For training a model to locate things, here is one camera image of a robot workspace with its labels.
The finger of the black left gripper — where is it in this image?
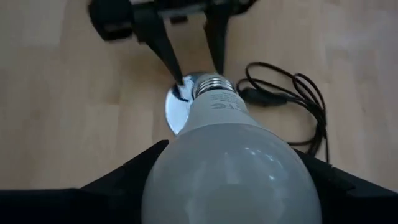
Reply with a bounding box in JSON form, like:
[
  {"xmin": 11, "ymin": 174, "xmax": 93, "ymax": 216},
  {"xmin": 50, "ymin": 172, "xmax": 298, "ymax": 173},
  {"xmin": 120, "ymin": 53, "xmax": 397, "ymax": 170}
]
[
  {"xmin": 203, "ymin": 2, "xmax": 230, "ymax": 75},
  {"xmin": 132, "ymin": 5, "xmax": 185, "ymax": 86}
]

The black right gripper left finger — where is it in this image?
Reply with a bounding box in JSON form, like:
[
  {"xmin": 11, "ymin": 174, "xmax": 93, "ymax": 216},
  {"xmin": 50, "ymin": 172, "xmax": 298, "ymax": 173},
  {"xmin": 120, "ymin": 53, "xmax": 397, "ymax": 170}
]
[{"xmin": 0, "ymin": 139, "xmax": 170, "ymax": 224}]

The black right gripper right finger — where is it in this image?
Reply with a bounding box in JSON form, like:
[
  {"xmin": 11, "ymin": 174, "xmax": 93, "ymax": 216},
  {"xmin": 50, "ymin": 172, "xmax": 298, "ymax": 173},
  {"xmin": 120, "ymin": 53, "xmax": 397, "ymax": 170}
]
[{"xmin": 295, "ymin": 149, "xmax": 398, "ymax": 224}]

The chrome lamp socket base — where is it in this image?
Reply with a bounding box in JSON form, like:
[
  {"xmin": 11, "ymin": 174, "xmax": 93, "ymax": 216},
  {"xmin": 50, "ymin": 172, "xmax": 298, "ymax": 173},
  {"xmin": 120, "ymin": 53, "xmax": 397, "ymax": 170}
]
[{"xmin": 164, "ymin": 72, "xmax": 208, "ymax": 136}]

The white frosted lightbulb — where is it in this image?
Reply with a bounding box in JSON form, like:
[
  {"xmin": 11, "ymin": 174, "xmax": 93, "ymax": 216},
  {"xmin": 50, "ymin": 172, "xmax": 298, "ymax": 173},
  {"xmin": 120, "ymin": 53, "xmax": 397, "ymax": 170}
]
[{"xmin": 141, "ymin": 73, "xmax": 323, "ymax": 224}]

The black power cord with switch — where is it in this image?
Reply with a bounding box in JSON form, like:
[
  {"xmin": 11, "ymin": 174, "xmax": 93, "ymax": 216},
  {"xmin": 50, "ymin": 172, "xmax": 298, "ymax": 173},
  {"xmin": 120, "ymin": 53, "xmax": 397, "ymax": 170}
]
[{"xmin": 236, "ymin": 62, "xmax": 330, "ymax": 164}]

